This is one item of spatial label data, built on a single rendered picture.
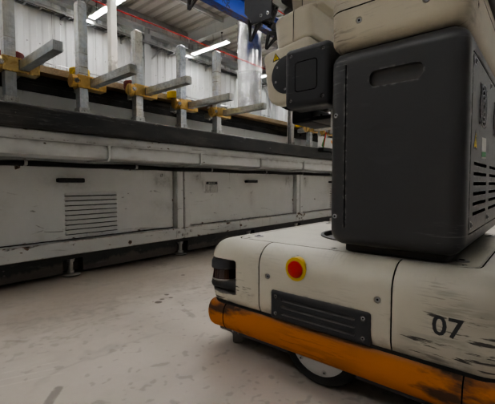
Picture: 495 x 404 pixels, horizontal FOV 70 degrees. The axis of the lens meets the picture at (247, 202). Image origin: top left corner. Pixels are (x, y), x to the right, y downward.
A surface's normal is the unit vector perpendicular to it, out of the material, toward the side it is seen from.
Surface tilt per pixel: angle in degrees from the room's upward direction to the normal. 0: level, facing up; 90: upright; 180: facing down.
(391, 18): 90
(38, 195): 91
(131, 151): 90
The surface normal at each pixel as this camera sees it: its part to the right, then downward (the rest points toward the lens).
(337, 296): -0.65, 0.04
